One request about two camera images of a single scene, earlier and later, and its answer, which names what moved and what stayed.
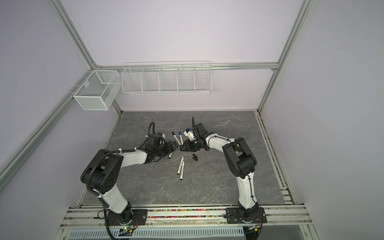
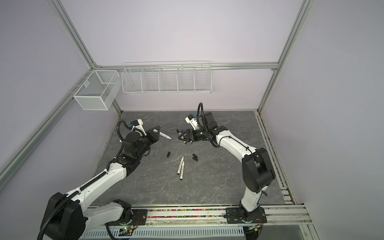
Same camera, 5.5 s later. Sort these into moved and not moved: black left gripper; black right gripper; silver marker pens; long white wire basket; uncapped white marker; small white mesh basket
Moved: black right gripper; black left gripper
Not moved: uncapped white marker; silver marker pens; long white wire basket; small white mesh basket
